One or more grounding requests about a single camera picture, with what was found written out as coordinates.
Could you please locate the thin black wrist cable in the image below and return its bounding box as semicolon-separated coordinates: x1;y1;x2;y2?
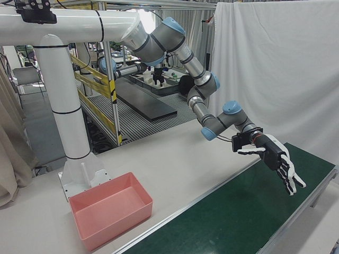
216;133;234;143

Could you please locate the grey parts tray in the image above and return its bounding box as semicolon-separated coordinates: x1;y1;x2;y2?
129;73;184;96

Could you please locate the white robot torso pillar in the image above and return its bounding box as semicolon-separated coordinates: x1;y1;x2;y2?
0;7;141;204

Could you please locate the white cloth curtain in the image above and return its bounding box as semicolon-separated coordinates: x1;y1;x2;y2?
210;0;339;166

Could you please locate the black head camera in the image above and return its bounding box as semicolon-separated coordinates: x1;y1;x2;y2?
14;0;58;24

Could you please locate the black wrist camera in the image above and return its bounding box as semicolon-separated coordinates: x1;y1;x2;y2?
231;131;253;153

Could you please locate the grey chair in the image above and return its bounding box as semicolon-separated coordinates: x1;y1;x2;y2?
12;67;46;95

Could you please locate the aluminium frame post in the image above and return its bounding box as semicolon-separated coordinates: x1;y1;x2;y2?
103;41;123;146

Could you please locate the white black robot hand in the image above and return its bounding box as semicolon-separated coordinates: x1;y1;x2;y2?
237;133;307;196

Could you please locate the pink plastic basket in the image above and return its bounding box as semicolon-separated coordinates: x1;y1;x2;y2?
68;171;154;252

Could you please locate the green conveyor belt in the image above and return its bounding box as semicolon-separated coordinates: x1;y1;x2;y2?
113;142;339;254

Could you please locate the yellow black safety barrier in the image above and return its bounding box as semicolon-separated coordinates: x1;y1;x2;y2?
70;54;122;145

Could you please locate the black flat platform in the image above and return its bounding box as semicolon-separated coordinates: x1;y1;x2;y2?
116;76;178;122

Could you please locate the small black gripper tool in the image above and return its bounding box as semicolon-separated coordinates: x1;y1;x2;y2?
152;67;165;88

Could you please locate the beige cloth curtain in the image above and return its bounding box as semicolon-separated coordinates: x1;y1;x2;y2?
0;63;38;210

